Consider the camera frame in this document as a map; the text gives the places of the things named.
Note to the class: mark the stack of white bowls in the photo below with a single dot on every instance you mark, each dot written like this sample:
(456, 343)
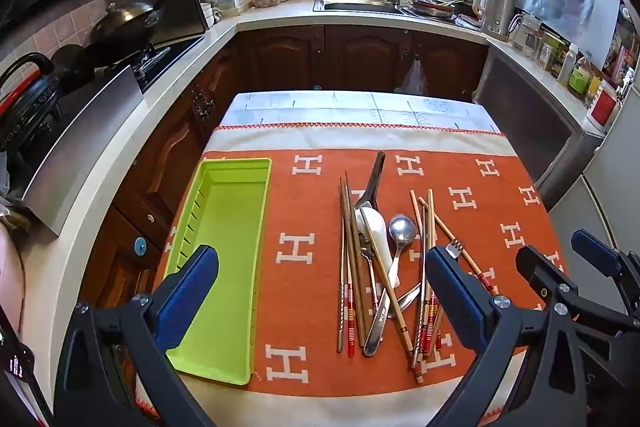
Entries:
(207, 13)

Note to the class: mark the black pressure cooker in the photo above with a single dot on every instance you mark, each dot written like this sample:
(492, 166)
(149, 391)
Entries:
(30, 107)

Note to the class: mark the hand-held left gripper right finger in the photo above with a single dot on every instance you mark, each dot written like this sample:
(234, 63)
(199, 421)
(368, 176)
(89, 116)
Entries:
(452, 292)

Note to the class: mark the light blue table cover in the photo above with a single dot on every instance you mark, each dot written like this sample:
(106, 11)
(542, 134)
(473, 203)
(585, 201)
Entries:
(325, 107)

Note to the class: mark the black wok with lid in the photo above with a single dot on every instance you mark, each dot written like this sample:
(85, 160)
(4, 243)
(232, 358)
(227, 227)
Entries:
(122, 24)

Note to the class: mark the row of jars and bottles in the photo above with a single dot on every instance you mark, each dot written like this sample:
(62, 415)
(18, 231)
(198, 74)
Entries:
(577, 77)

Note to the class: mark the steel kitchen appliance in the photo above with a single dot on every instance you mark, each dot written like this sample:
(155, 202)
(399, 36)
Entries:
(525, 117)

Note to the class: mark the steel sink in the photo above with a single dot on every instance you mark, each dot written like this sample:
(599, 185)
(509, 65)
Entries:
(360, 5)

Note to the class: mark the bundle of chopsticks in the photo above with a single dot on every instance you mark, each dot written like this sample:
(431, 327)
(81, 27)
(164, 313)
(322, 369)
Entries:
(431, 227)

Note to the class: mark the hanging plastic bag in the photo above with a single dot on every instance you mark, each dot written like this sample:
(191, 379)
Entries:
(415, 79)

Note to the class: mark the black handheld device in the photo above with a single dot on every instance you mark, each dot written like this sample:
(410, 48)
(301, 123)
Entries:
(17, 364)

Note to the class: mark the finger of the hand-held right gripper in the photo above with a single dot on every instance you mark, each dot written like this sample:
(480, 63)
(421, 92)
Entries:
(537, 264)
(592, 252)

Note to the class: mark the black pot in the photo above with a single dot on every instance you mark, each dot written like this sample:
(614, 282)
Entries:
(72, 67)

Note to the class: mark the bagged food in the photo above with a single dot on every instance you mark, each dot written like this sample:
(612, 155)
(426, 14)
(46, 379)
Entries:
(12, 207)

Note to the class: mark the pile of dishes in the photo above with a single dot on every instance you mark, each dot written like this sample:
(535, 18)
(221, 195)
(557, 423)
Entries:
(432, 5)

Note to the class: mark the large steel splash panel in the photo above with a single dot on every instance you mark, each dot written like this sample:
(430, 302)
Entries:
(85, 142)

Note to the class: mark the steel electric kettle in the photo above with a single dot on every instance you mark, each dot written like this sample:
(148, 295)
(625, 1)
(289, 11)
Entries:
(494, 9)

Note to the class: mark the glass jar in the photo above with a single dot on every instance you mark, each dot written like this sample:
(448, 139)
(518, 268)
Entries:
(525, 36)

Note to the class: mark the white kitchen countertop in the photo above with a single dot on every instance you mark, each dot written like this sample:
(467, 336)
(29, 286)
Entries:
(270, 14)

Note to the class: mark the blue cabinet knob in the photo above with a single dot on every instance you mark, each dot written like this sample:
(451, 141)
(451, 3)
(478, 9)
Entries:
(140, 246)

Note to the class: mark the white ceramic spoon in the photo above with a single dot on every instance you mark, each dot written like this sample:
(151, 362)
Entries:
(380, 237)

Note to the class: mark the green plastic utensil tray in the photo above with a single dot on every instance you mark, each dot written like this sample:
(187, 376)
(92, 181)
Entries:
(230, 217)

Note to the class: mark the orange patterned blanket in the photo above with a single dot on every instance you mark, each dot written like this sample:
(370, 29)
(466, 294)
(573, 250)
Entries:
(310, 257)

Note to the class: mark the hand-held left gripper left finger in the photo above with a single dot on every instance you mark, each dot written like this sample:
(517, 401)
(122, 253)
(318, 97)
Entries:
(192, 287)

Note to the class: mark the white refrigerator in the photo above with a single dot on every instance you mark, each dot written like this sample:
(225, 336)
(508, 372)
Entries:
(610, 187)

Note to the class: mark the gas stove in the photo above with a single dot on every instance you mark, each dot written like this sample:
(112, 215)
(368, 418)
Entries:
(160, 57)

